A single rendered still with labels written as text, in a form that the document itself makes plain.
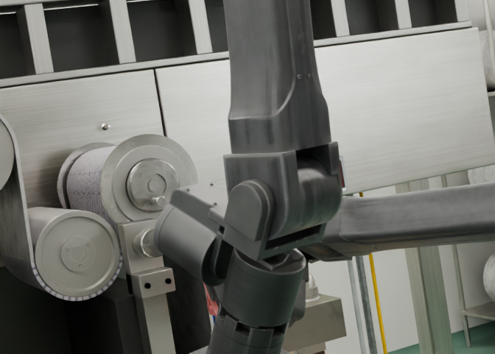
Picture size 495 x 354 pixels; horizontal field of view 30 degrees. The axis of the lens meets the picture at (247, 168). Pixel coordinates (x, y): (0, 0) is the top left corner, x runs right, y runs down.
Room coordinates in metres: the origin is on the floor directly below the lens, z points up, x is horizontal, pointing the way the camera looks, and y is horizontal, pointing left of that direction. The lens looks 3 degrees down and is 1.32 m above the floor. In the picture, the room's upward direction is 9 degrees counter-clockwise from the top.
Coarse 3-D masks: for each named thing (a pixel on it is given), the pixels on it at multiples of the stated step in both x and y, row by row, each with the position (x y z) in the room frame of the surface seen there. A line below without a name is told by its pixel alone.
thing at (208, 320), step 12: (168, 264) 1.48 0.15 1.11; (180, 276) 1.43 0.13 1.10; (192, 276) 1.39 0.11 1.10; (180, 288) 1.44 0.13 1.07; (192, 288) 1.39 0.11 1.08; (204, 288) 1.35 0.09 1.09; (168, 300) 1.51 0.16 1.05; (180, 300) 1.45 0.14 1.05; (192, 300) 1.40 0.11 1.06; (204, 300) 1.36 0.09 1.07; (180, 312) 1.46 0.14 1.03; (192, 312) 1.41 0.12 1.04; (204, 312) 1.36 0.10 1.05; (192, 324) 1.42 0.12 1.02; (204, 324) 1.37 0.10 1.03
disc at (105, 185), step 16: (128, 144) 1.31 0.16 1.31; (144, 144) 1.32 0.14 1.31; (160, 144) 1.33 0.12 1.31; (176, 144) 1.34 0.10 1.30; (112, 160) 1.30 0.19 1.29; (192, 160) 1.35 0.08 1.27; (112, 176) 1.30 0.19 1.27; (192, 176) 1.35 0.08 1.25; (112, 192) 1.29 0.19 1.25; (112, 208) 1.29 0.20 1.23
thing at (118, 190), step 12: (132, 156) 1.31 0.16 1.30; (144, 156) 1.31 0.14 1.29; (156, 156) 1.32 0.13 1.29; (168, 156) 1.33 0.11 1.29; (120, 168) 1.30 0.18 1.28; (180, 168) 1.33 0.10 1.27; (120, 180) 1.30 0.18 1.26; (180, 180) 1.33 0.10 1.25; (120, 192) 1.30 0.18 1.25; (120, 204) 1.29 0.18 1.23; (132, 204) 1.30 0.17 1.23; (132, 216) 1.30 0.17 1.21; (144, 216) 1.31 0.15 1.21; (156, 216) 1.31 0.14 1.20
